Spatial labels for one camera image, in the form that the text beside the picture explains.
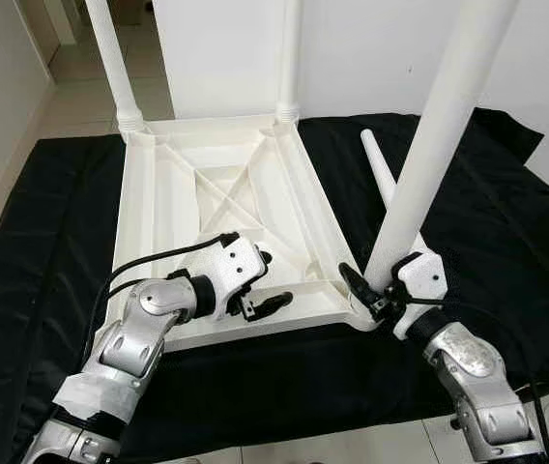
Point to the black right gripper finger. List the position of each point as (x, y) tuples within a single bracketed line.
[(357, 282)]

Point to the white plastic children table top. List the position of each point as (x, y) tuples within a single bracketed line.
[(207, 193)]

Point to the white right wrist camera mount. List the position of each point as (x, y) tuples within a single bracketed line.
[(421, 280)]

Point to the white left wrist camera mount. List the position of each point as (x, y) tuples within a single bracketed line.
[(231, 266)]

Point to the beige door frame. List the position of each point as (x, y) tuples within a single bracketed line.
[(47, 24)]

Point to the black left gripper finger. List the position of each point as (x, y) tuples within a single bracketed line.
[(274, 304), (263, 258)]

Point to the black table cloth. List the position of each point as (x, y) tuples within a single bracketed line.
[(506, 242)]

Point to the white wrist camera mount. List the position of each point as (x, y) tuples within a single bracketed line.
[(421, 280), (231, 266)]

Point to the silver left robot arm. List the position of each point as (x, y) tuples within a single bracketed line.
[(130, 348)]

